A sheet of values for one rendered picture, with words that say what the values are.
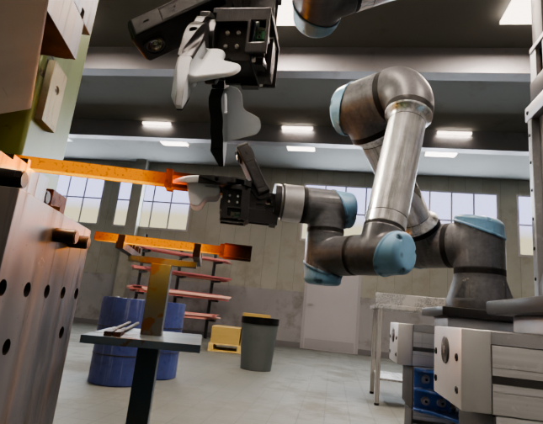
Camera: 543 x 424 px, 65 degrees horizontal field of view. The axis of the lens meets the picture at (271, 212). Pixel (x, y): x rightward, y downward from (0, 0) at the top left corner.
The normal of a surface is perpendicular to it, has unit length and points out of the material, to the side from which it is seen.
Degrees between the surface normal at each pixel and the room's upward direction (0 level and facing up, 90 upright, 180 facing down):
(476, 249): 90
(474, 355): 90
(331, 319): 90
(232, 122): 123
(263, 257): 90
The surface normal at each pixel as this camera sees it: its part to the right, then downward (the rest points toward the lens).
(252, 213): 0.12, -0.21
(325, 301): -0.14, -0.24
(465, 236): -0.74, -0.25
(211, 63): -0.06, -0.73
